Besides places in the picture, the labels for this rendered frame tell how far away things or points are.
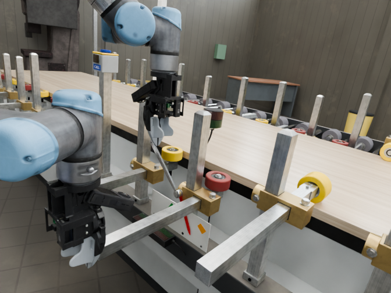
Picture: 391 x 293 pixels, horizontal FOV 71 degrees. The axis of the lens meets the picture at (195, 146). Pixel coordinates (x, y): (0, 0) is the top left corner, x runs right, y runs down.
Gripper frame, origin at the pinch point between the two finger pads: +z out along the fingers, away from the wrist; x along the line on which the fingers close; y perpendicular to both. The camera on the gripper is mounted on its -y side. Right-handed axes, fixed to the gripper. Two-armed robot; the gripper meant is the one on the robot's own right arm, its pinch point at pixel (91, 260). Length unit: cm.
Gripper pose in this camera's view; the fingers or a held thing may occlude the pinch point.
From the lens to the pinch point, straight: 65.7
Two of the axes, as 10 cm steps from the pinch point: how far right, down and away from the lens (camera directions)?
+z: -1.2, 9.4, 3.3
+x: 7.4, 3.0, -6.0
